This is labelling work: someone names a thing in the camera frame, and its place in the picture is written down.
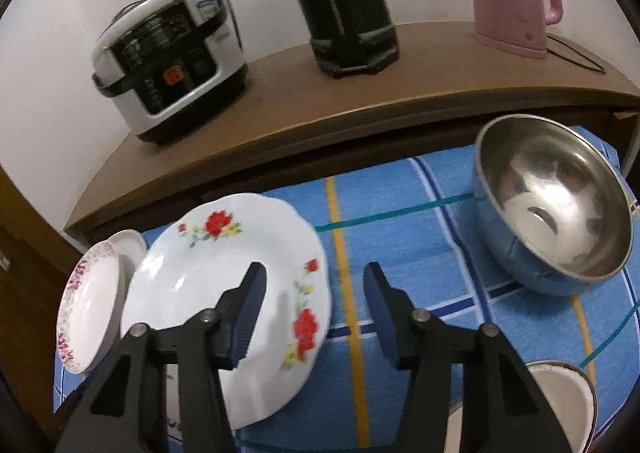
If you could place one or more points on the white pink floral rim plate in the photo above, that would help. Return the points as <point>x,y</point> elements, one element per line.
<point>92,303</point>

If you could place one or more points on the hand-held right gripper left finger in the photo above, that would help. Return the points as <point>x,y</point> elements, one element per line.
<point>250,305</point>

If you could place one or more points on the blue checked cloth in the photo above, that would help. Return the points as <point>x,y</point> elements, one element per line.
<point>415,253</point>

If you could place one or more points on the white enamel bowl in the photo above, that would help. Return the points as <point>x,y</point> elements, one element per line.
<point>560,398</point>
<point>550,203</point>

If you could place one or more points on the plain white plate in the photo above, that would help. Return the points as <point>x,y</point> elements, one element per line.
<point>131,253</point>

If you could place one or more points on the brown wooden cabinet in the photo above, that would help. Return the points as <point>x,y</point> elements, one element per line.
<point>350,98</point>

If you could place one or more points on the white and black rice cooker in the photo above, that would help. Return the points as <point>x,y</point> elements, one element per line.
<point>165,68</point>

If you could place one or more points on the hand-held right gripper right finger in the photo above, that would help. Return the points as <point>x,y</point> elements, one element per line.
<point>382,320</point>

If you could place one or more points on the white red flower plate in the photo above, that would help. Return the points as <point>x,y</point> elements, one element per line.
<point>200,273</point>

